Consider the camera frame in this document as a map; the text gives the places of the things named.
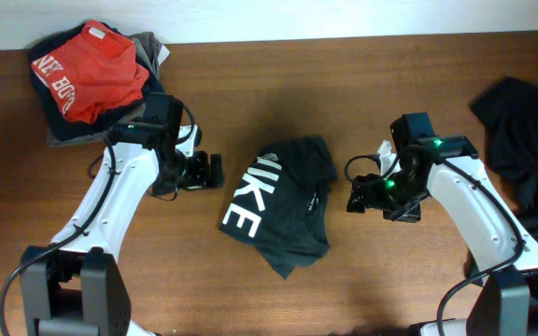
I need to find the black garment pile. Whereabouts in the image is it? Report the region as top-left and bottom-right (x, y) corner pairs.
(470, 77), (538, 242)

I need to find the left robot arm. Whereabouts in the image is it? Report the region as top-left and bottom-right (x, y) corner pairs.
(11, 92), (224, 336)

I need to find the folded orange printed t-shirt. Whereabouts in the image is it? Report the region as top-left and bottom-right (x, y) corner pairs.
(31, 20), (149, 125)

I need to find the folded navy blue garment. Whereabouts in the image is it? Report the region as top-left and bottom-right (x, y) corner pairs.
(28, 22), (164, 140)

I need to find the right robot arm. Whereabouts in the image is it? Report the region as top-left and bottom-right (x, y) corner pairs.
(347, 112), (538, 336)

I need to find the dark teal t-shirt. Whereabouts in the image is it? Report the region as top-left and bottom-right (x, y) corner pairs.
(219, 135), (337, 279)

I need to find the folded grey garment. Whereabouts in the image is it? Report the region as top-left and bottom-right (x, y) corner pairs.
(46, 32), (170, 147)

